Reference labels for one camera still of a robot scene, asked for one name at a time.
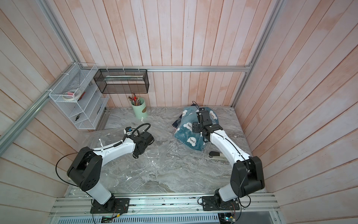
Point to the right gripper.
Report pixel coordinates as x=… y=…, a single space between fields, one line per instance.
x=195 y=126

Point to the teal blanket with white clouds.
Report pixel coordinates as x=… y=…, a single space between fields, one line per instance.
x=184 y=132

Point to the clear plastic vacuum bag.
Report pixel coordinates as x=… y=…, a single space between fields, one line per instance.
x=127 y=175

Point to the dark blue blanket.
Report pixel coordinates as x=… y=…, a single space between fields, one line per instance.
x=177 y=123

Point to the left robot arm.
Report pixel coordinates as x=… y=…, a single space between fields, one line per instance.
x=85 y=169

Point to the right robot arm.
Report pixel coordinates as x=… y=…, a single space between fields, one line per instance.
x=247 y=171

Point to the grey black stapler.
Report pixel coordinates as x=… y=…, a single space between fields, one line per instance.
x=217 y=156

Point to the mint green pencil cup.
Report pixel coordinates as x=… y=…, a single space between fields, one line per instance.
x=139 y=108

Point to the coloured pencils in cup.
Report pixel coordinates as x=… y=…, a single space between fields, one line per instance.
x=134 y=100

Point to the tape roll on shelf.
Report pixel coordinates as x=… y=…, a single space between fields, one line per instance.
x=72 y=95

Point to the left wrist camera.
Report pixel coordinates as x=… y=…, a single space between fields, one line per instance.
x=128 y=131

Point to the black mesh wall basket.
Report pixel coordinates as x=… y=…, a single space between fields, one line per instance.
x=122 y=81

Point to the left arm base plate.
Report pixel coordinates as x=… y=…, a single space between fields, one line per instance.
x=114 y=205

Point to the aluminium frame rail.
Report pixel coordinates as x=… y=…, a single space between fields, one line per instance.
x=237 y=68

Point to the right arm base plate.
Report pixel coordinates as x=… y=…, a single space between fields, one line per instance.
x=214 y=203

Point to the white wire mesh shelf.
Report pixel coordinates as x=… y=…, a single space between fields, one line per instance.
x=90 y=105

